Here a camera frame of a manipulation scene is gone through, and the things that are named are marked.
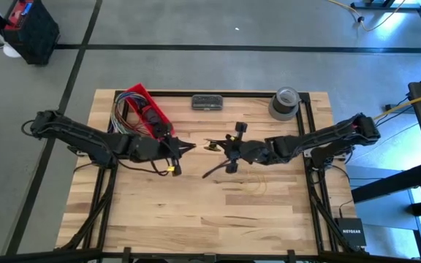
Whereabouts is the bundle of coloured wires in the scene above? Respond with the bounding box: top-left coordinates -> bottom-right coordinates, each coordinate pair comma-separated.
107,91 -> 153,137

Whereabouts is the black aluminium table frame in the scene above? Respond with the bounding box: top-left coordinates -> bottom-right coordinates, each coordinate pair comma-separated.
54,89 -> 371,256

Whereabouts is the black box with red lid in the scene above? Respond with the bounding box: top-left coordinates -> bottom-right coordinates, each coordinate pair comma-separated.
1,0 -> 61,66

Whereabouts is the red plastic bin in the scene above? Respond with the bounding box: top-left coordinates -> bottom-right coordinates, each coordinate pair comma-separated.
124,83 -> 177,140

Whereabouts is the black tape roll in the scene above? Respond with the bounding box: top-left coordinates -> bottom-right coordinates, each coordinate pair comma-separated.
271,86 -> 302,115

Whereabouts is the yellow ethernet cable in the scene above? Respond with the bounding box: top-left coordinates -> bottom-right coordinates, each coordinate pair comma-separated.
373,88 -> 421,121

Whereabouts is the yellow extension cord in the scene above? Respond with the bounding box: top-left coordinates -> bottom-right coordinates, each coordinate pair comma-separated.
327,0 -> 409,33

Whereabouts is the black dangling strap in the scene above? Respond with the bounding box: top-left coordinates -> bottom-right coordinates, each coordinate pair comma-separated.
201,161 -> 230,180

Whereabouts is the grey duct tape roll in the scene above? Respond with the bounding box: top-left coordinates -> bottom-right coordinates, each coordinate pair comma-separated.
268,104 -> 300,122

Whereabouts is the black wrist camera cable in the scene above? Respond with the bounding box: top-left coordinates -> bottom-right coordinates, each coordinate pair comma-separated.
116,159 -> 172,178

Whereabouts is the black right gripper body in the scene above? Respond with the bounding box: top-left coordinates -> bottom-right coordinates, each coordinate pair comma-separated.
252,140 -> 272,166

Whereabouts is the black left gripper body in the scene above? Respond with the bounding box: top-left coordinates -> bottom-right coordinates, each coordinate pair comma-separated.
147,137 -> 168,162

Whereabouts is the black desk foot bar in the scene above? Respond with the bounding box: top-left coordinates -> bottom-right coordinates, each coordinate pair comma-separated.
349,0 -> 421,12

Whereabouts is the black front crossbar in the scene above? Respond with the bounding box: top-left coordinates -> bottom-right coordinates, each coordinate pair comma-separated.
0,248 -> 421,263

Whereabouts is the black desk leg bar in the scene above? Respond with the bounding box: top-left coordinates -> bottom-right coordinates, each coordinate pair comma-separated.
351,161 -> 421,204

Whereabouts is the black Netgear switch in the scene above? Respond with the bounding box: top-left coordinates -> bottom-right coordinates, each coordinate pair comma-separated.
333,217 -> 368,248

